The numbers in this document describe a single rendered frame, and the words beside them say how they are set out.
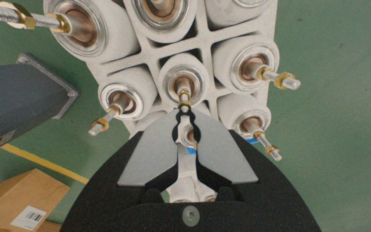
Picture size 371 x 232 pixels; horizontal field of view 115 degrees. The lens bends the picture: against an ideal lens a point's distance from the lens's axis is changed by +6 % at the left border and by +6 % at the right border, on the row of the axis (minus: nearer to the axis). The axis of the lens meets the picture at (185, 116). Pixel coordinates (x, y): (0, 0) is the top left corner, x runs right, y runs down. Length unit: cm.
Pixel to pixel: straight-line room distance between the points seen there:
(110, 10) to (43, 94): 41
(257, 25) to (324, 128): 71
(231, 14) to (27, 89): 56
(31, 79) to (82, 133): 28
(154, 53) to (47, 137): 74
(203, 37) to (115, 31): 15
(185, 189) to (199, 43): 46
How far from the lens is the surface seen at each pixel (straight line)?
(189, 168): 51
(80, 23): 24
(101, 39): 23
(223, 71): 23
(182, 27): 21
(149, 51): 29
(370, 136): 118
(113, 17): 24
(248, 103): 28
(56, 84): 63
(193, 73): 21
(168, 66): 21
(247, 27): 31
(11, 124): 53
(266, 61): 25
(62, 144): 89
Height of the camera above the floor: 46
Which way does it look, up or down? 59 degrees down
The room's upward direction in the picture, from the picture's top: 177 degrees clockwise
